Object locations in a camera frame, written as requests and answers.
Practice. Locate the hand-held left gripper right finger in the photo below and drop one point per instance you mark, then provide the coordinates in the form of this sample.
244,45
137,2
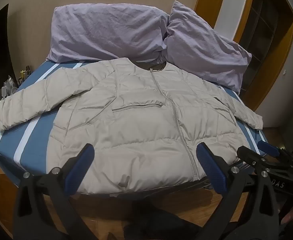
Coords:
209,161

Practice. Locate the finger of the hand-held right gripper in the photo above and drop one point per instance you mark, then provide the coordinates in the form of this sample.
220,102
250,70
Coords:
268,147
249,155

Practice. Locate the large lilac pillow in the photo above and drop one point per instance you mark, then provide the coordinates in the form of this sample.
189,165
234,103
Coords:
104,32

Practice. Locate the clear plastic bag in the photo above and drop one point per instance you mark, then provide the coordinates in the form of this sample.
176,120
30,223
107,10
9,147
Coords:
9,86

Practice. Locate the blue white striped bed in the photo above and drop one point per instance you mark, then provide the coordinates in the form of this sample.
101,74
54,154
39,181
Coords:
39,127

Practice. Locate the small lilac pillow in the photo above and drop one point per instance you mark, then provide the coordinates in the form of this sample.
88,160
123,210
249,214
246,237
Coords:
201,45

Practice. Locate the orange wooden door frame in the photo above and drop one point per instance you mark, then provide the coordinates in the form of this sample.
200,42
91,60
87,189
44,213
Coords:
286,55

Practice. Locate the beige puffer jacket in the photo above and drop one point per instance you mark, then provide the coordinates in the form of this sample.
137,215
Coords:
126,120

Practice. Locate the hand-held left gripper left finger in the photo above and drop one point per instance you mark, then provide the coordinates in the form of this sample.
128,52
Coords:
84,155

